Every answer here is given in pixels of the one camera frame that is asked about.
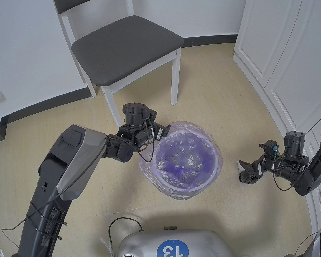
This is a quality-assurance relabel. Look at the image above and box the purple plastic bag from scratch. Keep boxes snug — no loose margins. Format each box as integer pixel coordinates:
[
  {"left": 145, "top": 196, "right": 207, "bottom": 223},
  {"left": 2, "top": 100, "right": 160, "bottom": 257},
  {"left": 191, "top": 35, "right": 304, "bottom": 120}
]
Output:
[{"left": 138, "top": 120, "right": 223, "bottom": 201}]

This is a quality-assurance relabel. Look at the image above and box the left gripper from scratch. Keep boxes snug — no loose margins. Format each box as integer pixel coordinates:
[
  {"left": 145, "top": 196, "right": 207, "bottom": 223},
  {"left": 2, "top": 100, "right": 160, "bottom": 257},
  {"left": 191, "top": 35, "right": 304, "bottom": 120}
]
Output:
[{"left": 134, "top": 124, "right": 172, "bottom": 147}]

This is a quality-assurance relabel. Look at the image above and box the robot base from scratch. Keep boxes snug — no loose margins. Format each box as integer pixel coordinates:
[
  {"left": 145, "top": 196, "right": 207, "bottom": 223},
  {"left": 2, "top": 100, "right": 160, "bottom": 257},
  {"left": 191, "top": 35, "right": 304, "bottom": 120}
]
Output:
[{"left": 117, "top": 226, "right": 234, "bottom": 257}]

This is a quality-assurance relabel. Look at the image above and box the black cable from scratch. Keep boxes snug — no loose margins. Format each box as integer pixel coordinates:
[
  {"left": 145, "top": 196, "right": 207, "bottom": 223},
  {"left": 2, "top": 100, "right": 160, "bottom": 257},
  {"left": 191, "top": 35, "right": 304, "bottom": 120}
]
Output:
[{"left": 108, "top": 217, "right": 144, "bottom": 251}]

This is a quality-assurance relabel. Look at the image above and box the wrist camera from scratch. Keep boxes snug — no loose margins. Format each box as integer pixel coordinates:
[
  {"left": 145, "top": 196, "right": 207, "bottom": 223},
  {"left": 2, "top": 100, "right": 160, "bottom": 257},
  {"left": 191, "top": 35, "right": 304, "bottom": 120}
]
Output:
[
  {"left": 259, "top": 140, "right": 279, "bottom": 160},
  {"left": 147, "top": 110, "right": 158, "bottom": 125}
]

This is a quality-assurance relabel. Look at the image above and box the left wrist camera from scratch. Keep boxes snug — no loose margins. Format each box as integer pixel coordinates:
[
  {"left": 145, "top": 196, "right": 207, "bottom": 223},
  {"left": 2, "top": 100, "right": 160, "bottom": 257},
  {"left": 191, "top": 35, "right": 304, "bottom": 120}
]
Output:
[{"left": 147, "top": 110, "right": 158, "bottom": 125}]

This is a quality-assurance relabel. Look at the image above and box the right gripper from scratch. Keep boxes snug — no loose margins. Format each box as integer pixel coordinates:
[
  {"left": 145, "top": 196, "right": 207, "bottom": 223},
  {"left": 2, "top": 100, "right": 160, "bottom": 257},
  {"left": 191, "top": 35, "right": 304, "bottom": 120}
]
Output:
[{"left": 239, "top": 155, "right": 275, "bottom": 178}]

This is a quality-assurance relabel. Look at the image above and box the white chair with grey seat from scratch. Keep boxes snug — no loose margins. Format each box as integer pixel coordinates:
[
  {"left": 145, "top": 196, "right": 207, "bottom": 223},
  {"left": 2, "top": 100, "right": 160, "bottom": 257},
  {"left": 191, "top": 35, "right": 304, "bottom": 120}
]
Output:
[{"left": 50, "top": 0, "right": 184, "bottom": 129}]

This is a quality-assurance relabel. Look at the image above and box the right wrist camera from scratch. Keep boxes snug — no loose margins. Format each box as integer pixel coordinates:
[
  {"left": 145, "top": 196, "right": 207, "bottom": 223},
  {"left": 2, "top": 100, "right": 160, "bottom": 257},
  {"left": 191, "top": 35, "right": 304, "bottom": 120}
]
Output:
[{"left": 259, "top": 140, "right": 279, "bottom": 160}]

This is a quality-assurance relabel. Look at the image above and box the white wardrobe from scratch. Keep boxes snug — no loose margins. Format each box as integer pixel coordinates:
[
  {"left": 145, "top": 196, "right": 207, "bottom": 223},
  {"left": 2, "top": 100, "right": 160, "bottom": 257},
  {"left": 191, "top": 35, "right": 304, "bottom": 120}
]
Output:
[{"left": 233, "top": 0, "right": 321, "bottom": 251}]

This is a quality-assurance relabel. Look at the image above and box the black plastic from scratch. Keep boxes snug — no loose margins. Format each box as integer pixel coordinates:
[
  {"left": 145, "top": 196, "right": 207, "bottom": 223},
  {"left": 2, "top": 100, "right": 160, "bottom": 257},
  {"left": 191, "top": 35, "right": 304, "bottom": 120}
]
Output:
[{"left": 239, "top": 170, "right": 259, "bottom": 185}]

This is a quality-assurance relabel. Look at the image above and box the white trash bin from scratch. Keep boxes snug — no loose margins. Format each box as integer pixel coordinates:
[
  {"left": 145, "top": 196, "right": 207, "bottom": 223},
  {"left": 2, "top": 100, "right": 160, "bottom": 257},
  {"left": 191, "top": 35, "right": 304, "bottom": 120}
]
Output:
[{"left": 155, "top": 131, "right": 221, "bottom": 195}]

